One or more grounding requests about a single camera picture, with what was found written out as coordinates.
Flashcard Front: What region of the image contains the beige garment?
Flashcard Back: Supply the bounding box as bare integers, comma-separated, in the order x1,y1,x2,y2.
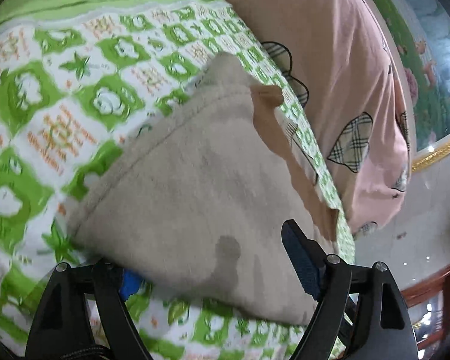
66,53,338,324

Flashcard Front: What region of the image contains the wooden furniture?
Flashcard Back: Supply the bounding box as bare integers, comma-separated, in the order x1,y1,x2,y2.
401,264,450,359

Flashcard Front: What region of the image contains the green checkered bed sheet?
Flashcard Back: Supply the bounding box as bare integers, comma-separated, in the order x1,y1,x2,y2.
0,0,342,359

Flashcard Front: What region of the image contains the pink heart pattern quilt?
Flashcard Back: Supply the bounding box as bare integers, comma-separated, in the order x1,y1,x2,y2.
226,0,410,236

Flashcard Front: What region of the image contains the framed landscape painting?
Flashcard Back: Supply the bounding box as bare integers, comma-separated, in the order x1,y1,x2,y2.
372,0,450,172

